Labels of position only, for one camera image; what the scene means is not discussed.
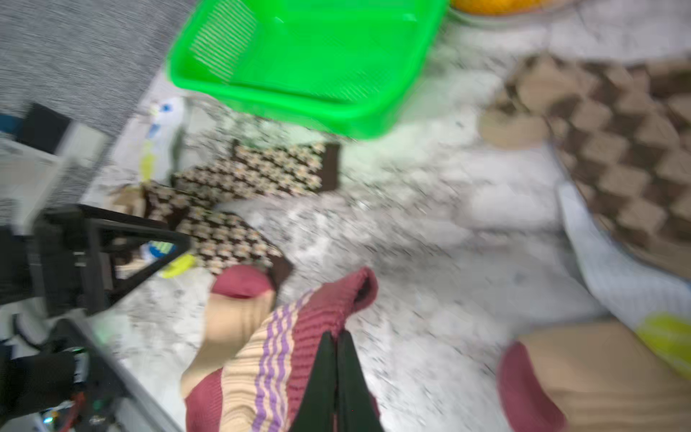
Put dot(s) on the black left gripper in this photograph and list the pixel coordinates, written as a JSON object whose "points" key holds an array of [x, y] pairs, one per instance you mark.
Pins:
{"points": [[120, 253]]}

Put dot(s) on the green plastic basket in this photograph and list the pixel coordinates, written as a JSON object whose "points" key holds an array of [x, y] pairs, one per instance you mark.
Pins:
{"points": [[344, 67]]}

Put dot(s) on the orange fruit in bowl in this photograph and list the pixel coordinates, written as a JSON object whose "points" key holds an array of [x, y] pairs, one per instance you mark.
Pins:
{"points": [[499, 7]]}

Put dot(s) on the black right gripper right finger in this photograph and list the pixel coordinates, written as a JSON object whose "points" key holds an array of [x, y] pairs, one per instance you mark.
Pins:
{"points": [[356, 408]]}

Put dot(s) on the white sock blue yellow patches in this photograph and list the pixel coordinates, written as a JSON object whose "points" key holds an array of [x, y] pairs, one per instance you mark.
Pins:
{"points": [[161, 147]]}

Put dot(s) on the brown daisy sock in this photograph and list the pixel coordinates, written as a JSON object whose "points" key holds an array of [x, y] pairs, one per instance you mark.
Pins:
{"points": [[252, 172], [219, 239]]}

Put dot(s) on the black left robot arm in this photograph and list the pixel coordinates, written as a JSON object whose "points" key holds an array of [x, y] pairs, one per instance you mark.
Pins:
{"points": [[77, 261]]}

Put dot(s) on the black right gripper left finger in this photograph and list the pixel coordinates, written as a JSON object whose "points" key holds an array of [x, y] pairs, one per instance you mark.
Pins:
{"points": [[318, 406]]}

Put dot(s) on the brown checkered argyle sock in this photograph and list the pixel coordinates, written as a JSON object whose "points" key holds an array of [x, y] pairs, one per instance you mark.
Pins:
{"points": [[622, 133]]}

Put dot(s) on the patterned white bowl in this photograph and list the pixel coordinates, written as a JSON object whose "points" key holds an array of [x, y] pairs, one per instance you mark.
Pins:
{"points": [[557, 9]]}

